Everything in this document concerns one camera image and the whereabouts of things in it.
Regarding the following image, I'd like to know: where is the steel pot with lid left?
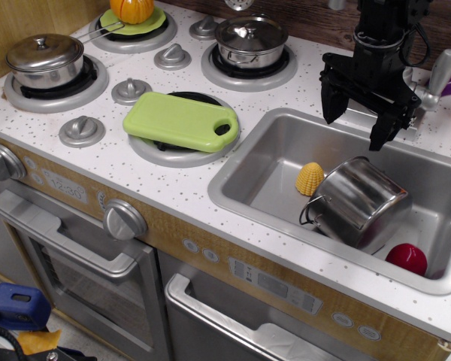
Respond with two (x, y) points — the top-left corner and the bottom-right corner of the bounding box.
(6, 33), (84, 89)

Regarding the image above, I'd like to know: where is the toy oven clock display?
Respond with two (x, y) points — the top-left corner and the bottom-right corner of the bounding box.
(42, 169), (88, 205)

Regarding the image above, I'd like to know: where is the grey stove knob top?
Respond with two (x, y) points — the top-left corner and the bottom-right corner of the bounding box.
(189, 15), (219, 41)

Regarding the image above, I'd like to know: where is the blue clamp tool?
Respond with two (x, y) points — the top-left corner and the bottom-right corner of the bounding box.
(0, 283), (52, 331)

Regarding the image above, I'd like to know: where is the toy oven door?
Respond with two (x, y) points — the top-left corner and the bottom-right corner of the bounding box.
(0, 190), (171, 360)

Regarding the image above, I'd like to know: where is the steel pot with lid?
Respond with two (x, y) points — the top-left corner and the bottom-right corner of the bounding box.
(215, 15), (289, 69)
(6, 33), (84, 89)

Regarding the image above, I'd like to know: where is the orange toy pumpkin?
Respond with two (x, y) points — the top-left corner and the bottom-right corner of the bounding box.
(109, 0), (154, 25)

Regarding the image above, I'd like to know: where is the green plastic plate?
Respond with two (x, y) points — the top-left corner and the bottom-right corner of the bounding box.
(99, 7), (166, 37)

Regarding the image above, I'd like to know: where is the front right stove burner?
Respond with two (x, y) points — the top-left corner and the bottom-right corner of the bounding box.
(127, 92), (240, 168)

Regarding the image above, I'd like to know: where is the back left stove burner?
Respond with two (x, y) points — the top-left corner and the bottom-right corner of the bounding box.
(89, 12), (177, 54)

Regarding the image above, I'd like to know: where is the grey oven dial right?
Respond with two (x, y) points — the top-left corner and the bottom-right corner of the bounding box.
(102, 199), (148, 241)

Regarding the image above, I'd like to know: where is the toy dishwasher door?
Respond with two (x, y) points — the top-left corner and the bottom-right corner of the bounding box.
(159, 253), (369, 360)

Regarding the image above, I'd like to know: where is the stove burner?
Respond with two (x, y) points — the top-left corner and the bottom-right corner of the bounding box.
(89, 12), (177, 54)
(201, 41), (298, 93)
(4, 55), (108, 114)
(127, 92), (240, 168)

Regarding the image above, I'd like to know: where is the silver toy faucet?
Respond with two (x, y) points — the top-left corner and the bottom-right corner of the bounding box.
(403, 49), (451, 111)

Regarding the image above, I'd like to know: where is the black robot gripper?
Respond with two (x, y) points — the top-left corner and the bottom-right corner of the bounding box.
(320, 35), (420, 151)

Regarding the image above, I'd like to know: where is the overturned steel pot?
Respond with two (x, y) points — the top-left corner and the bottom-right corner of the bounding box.
(299, 156), (413, 254)

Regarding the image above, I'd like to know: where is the metal wire utensil handle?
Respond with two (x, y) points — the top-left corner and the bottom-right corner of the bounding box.
(76, 21), (125, 44)

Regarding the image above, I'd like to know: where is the yellow toy corn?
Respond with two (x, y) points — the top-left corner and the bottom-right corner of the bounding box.
(295, 162), (325, 196)

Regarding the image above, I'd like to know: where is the grey oven dial left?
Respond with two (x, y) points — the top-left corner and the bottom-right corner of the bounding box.
(0, 144), (27, 181)

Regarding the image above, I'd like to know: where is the green plastic cutting board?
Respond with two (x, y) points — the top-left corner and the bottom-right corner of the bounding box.
(123, 92), (239, 153)

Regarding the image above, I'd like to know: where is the grey stove knob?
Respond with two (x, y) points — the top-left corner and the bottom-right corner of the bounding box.
(189, 15), (219, 41)
(111, 77), (152, 106)
(154, 43), (192, 71)
(59, 116), (106, 148)

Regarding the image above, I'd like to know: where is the grey stove knob middle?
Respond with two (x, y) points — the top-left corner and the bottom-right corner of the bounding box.
(111, 77), (152, 106)

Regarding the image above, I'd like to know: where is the grey oven dial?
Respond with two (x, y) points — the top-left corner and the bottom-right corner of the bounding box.
(0, 144), (27, 181)
(102, 199), (148, 241)

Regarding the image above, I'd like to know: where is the grey toy sink basin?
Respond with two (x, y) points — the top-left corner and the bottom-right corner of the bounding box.
(208, 108), (451, 295)

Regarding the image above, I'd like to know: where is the grey stove knob front left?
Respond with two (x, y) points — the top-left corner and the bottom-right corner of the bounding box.
(59, 116), (106, 148)

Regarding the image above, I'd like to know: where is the red toy fruit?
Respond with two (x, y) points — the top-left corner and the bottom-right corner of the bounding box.
(386, 243), (428, 276)

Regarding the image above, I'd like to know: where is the steel pot with lid right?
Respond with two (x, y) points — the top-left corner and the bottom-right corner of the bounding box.
(215, 15), (289, 69)

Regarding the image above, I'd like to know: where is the front left stove burner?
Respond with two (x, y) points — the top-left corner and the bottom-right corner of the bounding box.
(4, 55), (108, 114)

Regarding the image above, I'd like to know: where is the back right stove burner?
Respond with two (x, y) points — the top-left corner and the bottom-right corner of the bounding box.
(201, 41), (298, 93)

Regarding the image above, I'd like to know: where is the grey stove knob upper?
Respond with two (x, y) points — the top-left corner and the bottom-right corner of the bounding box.
(154, 43), (192, 71)

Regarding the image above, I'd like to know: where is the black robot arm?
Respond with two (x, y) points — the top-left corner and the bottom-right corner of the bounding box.
(319, 1), (430, 151)

